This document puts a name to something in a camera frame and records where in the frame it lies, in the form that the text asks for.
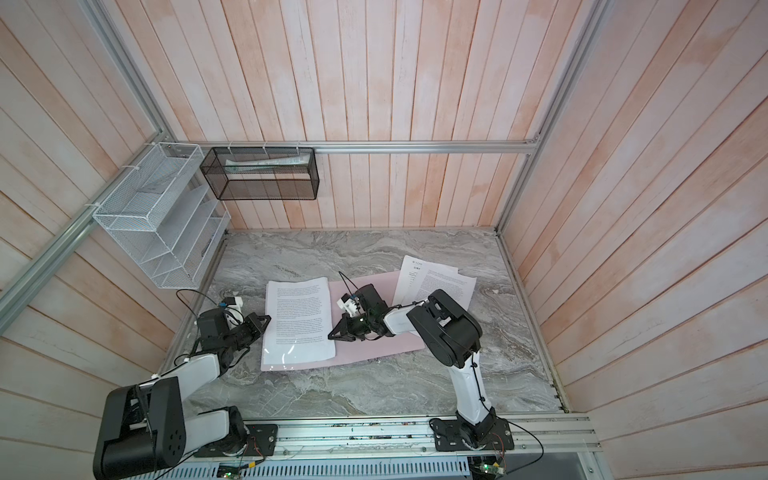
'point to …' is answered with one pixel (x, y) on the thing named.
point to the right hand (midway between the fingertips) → (329, 338)
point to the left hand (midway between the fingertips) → (272, 321)
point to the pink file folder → (347, 352)
